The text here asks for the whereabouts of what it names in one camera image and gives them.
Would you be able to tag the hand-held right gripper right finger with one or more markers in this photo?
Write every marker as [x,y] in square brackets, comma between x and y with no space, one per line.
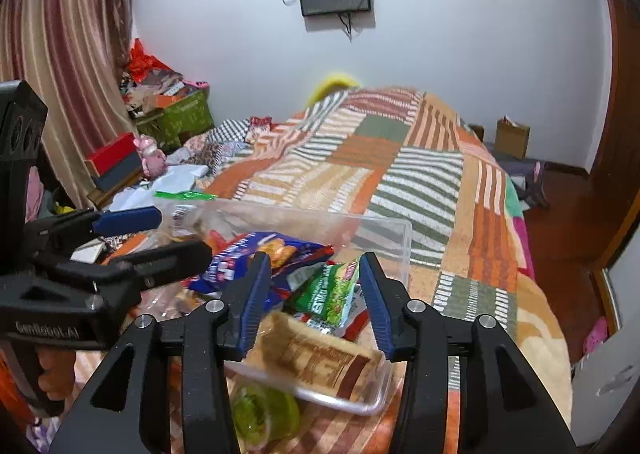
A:
[372,304]

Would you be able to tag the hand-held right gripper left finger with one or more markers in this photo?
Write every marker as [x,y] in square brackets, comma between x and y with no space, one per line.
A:
[255,299]

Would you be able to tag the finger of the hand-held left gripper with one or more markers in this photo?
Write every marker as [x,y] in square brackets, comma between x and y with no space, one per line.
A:
[127,220]
[165,256]

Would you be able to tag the blue snack bag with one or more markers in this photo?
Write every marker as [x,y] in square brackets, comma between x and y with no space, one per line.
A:
[235,259]

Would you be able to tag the green pea snack packet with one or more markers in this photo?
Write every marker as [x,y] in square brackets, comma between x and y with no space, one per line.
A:
[325,294]

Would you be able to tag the clear plastic container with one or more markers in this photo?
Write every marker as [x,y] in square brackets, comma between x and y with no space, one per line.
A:
[375,234]

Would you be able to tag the beige cracker packet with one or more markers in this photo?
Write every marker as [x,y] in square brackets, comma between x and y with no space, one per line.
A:
[320,359]

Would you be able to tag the person's left hand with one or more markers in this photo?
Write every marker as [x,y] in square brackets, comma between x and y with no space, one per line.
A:
[56,374]

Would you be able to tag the dark grey box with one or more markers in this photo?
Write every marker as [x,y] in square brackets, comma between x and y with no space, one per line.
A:
[120,174]

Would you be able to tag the light blue cloth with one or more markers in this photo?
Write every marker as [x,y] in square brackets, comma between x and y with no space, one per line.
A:
[160,184]

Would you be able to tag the pink plush toy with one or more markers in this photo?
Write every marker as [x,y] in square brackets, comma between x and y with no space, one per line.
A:
[152,159]

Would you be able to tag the red box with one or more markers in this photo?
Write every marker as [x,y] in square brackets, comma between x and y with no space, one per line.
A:
[112,152]

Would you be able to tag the pink cloth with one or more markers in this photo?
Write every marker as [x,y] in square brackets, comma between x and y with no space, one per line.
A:
[34,194]

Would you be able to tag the green jelly cup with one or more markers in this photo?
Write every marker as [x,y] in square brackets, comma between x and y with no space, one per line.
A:
[265,411]

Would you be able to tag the green storage box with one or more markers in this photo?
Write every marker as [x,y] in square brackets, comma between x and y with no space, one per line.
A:
[182,119]

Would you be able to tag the striped patchwork blanket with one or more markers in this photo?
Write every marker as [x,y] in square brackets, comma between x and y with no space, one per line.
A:
[425,194]

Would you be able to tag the pile of papers and boxes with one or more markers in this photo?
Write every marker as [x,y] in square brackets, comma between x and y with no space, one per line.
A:
[155,92]

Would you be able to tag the checkered cloth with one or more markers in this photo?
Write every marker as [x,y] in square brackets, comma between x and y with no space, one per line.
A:
[231,132]

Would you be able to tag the red plastic bag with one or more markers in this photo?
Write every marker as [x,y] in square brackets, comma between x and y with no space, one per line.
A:
[145,62]

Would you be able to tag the striped brown curtain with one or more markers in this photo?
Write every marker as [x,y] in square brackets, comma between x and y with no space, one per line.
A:
[65,59]

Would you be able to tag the dark clothes heap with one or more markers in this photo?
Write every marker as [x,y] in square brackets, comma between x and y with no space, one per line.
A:
[522,179]

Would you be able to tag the small brown box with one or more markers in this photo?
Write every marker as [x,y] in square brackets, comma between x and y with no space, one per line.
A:
[477,132]

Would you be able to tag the brown cardboard box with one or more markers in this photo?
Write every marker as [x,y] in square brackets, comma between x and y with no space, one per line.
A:
[512,139]

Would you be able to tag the yellow plastic object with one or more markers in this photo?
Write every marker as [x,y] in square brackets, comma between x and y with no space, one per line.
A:
[332,83]

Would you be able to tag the pink slipper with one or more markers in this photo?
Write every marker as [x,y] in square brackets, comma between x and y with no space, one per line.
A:
[595,335]

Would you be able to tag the white appliance with stickers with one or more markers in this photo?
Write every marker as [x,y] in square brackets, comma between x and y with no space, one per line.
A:
[605,384]

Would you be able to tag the wooden door frame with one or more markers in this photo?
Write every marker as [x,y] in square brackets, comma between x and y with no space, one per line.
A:
[620,134]

